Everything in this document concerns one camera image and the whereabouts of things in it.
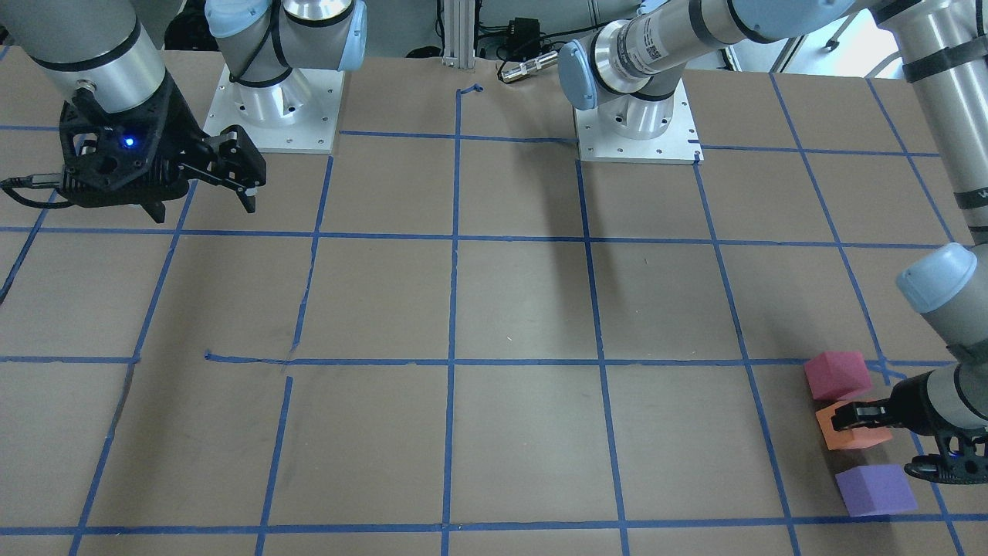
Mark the silver cylindrical connector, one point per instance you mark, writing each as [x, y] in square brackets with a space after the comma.
[528, 68]

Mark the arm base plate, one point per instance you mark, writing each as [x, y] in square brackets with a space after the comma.
[632, 130]
[297, 116]

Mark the aluminium frame post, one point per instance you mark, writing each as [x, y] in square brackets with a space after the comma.
[459, 34]

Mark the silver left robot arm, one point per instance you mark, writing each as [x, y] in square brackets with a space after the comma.
[943, 48]

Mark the purple foam block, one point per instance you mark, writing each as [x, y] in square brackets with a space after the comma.
[876, 490]

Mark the orange foam block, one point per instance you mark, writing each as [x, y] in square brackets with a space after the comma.
[856, 438]

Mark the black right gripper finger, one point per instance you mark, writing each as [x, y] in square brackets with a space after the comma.
[156, 209]
[230, 160]

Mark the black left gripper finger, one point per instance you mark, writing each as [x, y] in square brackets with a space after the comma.
[863, 414]

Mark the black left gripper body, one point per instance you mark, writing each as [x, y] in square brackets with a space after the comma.
[920, 403]

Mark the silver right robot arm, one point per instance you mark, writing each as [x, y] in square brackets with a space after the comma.
[113, 48]

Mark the pink foam block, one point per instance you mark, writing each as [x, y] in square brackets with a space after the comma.
[837, 375]

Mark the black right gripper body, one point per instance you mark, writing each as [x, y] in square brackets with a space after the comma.
[175, 123]

